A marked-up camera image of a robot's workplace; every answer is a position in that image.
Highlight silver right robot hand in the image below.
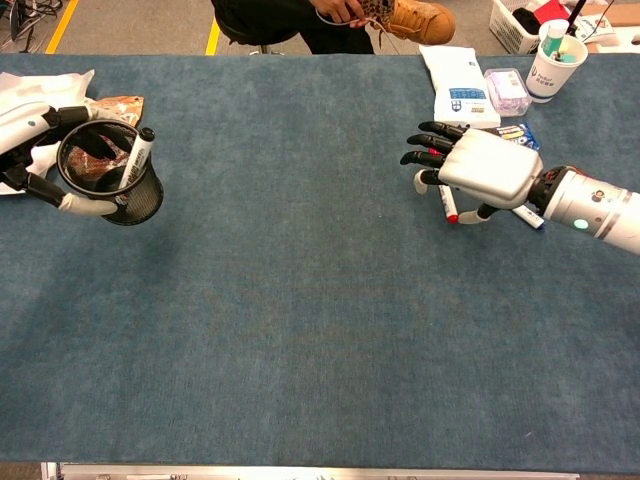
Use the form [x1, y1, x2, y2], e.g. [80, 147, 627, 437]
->
[398, 120, 545, 226]

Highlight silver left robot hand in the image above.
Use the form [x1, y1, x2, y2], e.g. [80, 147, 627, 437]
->
[0, 99, 119, 219]

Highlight red cap whiteboard marker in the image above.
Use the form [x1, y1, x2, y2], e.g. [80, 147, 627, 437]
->
[427, 147, 460, 225]

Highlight blue cap whiteboard marker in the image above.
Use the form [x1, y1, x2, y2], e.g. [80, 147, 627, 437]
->
[510, 203, 547, 233]

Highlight black cap whiteboard marker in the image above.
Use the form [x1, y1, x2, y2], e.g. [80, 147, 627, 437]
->
[117, 127, 156, 191]

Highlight black mesh pen cup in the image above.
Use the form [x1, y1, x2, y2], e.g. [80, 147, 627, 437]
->
[55, 118, 165, 226]

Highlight bystander bare hand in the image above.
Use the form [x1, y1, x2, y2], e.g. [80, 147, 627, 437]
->
[314, 0, 371, 29]

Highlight blue cookie pack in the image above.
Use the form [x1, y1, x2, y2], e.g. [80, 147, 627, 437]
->
[479, 122, 542, 152]

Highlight white plastic bag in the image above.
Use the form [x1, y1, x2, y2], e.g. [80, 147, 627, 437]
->
[0, 69, 95, 196]

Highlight clear box purple contents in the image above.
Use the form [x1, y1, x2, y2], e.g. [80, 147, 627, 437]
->
[483, 67, 533, 118]

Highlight white blue tissue pack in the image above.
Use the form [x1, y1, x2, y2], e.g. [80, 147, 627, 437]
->
[418, 44, 502, 132]

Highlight white paper cup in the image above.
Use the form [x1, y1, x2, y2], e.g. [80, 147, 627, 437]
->
[525, 32, 590, 105]

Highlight orange peanut snack pouch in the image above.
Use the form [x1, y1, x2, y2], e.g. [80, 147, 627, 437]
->
[64, 95, 146, 176]

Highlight white plastic basket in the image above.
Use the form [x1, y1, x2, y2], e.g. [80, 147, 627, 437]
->
[488, 0, 571, 55]

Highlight white green tube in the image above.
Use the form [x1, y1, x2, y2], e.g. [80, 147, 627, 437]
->
[538, 18, 570, 59]

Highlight black item in basket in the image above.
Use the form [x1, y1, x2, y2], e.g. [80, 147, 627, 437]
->
[512, 7, 541, 36]

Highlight tan leather boot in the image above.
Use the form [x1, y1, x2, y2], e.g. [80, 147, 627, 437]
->
[369, 0, 457, 47]

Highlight red item in basket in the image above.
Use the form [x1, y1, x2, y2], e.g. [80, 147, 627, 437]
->
[529, 0, 571, 24]

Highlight white printed package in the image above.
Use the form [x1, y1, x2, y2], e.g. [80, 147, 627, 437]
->
[569, 13, 619, 51]

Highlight brown cardboard box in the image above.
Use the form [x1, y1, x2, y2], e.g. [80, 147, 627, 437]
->
[582, 0, 640, 29]

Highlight blue felt table cloth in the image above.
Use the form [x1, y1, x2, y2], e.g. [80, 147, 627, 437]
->
[0, 53, 640, 475]

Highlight black round stool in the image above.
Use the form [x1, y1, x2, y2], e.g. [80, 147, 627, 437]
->
[214, 13, 301, 56]

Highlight person black trousers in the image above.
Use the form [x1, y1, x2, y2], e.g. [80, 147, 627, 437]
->
[209, 0, 376, 55]

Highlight black cable bundle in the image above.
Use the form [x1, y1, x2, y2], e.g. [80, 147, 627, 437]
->
[0, 0, 65, 54]

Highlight aluminium table edge rail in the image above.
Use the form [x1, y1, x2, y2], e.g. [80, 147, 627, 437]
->
[40, 461, 581, 480]

